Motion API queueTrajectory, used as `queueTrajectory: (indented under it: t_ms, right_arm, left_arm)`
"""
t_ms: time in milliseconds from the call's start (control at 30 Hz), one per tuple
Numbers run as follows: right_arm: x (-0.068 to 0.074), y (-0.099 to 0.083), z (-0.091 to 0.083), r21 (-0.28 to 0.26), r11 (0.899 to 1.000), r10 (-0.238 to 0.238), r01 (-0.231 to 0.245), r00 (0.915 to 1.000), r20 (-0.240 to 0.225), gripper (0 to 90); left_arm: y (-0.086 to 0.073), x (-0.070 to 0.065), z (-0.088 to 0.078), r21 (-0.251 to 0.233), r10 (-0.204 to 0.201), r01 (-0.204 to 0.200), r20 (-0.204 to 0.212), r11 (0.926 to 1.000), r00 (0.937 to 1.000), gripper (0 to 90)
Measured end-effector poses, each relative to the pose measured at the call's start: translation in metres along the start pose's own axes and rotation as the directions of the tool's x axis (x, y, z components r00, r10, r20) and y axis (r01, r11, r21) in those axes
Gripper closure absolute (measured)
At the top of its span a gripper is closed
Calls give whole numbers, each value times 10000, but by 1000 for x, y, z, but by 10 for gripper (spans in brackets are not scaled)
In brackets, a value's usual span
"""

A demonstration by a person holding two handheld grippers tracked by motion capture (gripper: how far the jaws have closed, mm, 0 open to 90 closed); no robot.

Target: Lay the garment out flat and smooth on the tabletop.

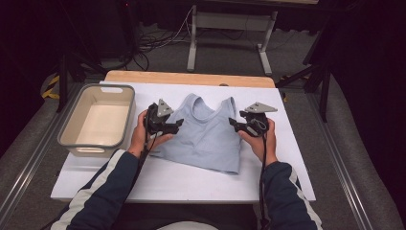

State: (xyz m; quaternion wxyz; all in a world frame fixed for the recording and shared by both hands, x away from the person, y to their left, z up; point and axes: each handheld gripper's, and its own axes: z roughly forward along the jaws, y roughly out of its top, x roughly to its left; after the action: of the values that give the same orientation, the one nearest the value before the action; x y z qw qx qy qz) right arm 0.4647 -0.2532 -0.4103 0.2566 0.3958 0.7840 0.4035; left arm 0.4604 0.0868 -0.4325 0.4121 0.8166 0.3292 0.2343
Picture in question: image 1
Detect black floor cables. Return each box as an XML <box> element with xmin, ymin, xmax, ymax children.
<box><xmin>127</xmin><ymin>6</ymin><xmax>195</xmax><ymax>72</ymax></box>

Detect yellow black hazard tape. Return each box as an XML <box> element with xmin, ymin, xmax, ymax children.
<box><xmin>41</xmin><ymin>75</ymin><xmax>61</xmax><ymax>100</ymax></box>

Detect light blue tank top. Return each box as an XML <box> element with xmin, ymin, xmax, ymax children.
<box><xmin>149</xmin><ymin>93</ymin><xmax>242</xmax><ymax>175</ymax></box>

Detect right hand-held gripper cable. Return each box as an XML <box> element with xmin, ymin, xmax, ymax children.
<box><xmin>258</xmin><ymin>118</ymin><xmax>271</xmax><ymax>230</ymax></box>

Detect aluminium floor rail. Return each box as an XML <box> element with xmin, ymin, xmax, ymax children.
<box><xmin>305</xmin><ymin>92</ymin><xmax>374</xmax><ymax>230</ymax></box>
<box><xmin>0</xmin><ymin>82</ymin><xmax>80</xmax><ymax>221</ymax></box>

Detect grey metal frame desk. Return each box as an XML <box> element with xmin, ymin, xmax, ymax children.
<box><xmin>186</xmin><ymin>4</ymin><xmax>279</xmax><ymax>77</ymax></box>

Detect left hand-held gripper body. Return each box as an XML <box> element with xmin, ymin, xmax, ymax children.
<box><xmin>144</xmin><ymin>98</ymin><xmax>180</xmax><ymax>137</ymax></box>

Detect beige plastic basket grey rim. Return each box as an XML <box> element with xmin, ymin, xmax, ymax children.
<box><xmin>56</xmin><ymin>83</ymin><xmax>137</xmax><ymax>158</ymax></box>

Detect hand-held gripper cable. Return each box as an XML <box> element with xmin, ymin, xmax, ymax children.
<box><xmin>125</xmin><ymin>103</ymin><xmax>157</xmax><ymax>196</ymax></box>
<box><xmin>258</xmin><ymin>118</ymin><xmax>271</xmax><ymax>230</ymax></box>

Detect black curtain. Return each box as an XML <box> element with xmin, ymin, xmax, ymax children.
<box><xmin>331</xmin><ymin>0</ymin><xmax>406</xmax><ymax>221</ymax></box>
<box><xmin>0</xmin><ymin>0</ymin><xmax>65</xmax><ymax>157</ymax></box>

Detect black metal stand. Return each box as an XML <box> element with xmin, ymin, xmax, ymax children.
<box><xmin>56</xmin><ymin>52</ymin><xmax>106</xmax><ymax>113</ymax></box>
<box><xmin>276</xmin><ymin>18</ymin><xmax>333</xmax><ymax>124</ymax></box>

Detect white foam board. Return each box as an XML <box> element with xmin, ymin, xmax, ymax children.
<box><xmin>50</xmin><ymin>80</ymin><xmax>317</xmax><ymax>204</ymax></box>

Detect left hand-held gripper cable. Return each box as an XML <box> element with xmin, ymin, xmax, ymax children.
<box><xmin>125</xmin><ymin>103</ymin><xmax>157</xmax><ymax>196</ymax></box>

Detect person's right hand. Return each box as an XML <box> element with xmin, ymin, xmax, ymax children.
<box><xmin>237</xmin><ymin>118</ymin><xmax>279</xmax><ymax>167</ymax></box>

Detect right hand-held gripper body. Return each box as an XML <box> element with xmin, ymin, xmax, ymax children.
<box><xmin>236</xmin><ymin>102</ymin><xmax>278</xmax><ymax>138</ymax></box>

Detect person's left hand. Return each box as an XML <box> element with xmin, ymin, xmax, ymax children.
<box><xmin>128</xmin><ymin>109</ymin><xmax>175</xmax><ymax>159</ymax></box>

